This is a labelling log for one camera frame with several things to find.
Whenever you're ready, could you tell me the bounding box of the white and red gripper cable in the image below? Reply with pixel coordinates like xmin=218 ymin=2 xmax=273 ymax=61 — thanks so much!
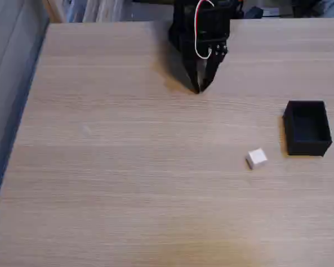
xmin=194 ymin=0 xmax=215 ymax=60

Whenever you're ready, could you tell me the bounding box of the dark blue background object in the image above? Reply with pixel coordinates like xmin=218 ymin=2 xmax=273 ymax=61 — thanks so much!
xmin=244 ymin=6 xmax=264 ymax=19

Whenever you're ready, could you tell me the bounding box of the white block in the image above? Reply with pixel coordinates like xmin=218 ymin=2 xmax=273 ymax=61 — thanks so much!
xmin=245 ymin=148 xmax=268 ymax=170

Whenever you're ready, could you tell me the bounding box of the wooden post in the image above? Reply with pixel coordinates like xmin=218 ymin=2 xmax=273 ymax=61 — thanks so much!
xmin=42 ymin=0 xmax=66 ymax=23

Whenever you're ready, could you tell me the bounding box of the black open box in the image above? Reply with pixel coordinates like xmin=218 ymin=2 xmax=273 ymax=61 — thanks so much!
xmin=282 ymin=100 xmax=333 ymax=157

